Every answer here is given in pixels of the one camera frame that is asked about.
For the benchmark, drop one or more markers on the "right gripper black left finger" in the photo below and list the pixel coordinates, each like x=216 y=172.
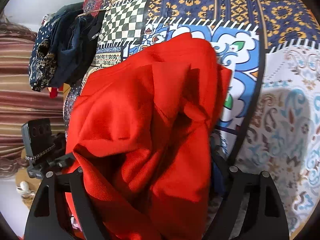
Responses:
x=49 y=217

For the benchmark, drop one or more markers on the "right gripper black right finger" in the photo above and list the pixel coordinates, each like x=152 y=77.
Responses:
x=265 y=216

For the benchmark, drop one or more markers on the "red zip jacket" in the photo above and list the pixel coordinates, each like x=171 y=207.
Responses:
x=140 y=131

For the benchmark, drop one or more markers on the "navy patterned folded clothes pile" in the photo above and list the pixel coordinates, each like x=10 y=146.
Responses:
x=64 y=47

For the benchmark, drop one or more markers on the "striped brown curtain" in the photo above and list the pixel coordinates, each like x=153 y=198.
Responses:
x=17 y=44

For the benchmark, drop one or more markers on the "patchwork patterned bed sheet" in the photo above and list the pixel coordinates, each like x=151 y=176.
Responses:
x=270 y=116

